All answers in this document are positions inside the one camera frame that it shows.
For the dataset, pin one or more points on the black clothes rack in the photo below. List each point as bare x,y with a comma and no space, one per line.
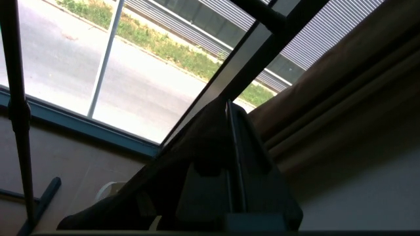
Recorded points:
19,114

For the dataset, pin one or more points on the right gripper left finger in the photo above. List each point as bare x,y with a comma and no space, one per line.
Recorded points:
203,196

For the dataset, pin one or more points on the black garment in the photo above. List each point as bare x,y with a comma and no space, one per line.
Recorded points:
183,157

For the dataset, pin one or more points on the white laundry basket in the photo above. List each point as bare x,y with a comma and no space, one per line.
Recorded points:
110,190

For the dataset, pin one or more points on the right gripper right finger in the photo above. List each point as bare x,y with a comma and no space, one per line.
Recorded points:
265,190

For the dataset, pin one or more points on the brown curtain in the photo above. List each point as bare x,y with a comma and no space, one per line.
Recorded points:
344,82

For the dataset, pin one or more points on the window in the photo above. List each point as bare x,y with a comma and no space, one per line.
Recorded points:
236,65

